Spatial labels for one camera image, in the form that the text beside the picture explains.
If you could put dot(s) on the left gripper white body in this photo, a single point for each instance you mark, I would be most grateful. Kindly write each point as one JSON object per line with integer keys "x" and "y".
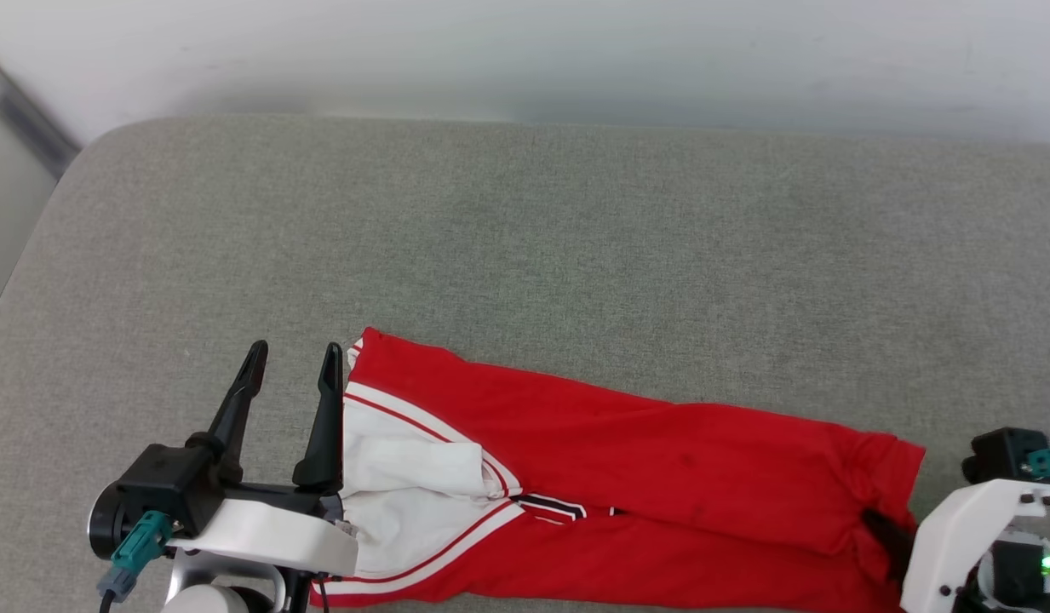
{"x": 269, "y": 532}

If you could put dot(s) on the grey fabric sofa cushion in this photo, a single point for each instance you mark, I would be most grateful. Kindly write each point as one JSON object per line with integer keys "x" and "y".
{"x": 533, "y": 238}

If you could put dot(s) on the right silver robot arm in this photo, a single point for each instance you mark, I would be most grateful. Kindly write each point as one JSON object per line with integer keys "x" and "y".
{"x": 1018, "y": 575}

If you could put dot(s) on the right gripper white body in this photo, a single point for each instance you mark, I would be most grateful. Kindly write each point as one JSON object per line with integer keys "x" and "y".
{"x": 959, "y": 536}

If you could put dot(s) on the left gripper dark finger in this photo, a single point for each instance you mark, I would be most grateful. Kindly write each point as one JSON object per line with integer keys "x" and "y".
{"x": 326, "y": 426}
{"x": 235, "y": 409}

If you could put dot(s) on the right black wrist camera box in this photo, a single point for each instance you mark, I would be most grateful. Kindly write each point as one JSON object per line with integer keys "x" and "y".
{"x": 1001, "y": 455}

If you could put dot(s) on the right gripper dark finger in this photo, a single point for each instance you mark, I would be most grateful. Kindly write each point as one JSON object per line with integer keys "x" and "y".
{"x": 889, "y": 536}

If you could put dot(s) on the red track pants white stripes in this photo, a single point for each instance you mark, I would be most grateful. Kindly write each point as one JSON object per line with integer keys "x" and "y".
{"x": 661, "y": 477}

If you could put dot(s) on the left black wrist camera box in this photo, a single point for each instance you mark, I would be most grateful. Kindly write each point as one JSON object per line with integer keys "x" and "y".
{"x": 154, "y": 489}

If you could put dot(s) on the grey metal bar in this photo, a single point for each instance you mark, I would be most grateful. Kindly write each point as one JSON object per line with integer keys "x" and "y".
{"x": 31, "y": 123}

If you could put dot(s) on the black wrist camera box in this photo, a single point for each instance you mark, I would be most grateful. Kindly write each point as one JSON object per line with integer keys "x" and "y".
{"x": 154, "y": 489}
{"x": 1001, "y": 455}

